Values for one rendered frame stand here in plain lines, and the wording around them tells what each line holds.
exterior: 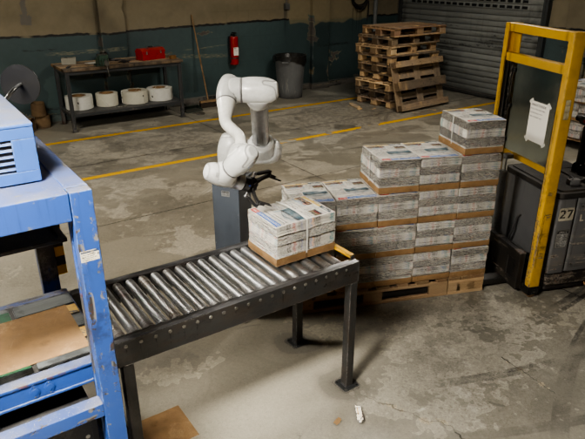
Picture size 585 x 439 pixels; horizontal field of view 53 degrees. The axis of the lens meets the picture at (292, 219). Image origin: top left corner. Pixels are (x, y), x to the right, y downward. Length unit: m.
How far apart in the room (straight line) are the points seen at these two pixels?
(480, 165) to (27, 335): 2.92
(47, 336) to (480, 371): 2.42
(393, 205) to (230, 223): 1.09
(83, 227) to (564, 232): 3.41
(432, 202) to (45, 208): 2.73
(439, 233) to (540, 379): 1.15
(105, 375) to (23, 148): 0.87
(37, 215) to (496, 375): 2.73
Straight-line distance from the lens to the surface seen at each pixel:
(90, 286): 2.14
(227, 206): 3.71
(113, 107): 9.34
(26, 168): 2.13
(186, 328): 2.64
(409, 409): 3.40
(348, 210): 3.84
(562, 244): 4.58
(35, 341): 2.66
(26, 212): 1.99
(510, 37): 4.67
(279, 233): 2.91
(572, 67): 4.08
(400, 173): 3.90
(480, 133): 4.06
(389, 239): 4.02
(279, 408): 3.34
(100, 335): 2.24
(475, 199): 4.21
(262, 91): 3.09
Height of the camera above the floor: 2.21
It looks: 23 degrees down
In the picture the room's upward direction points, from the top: straight up
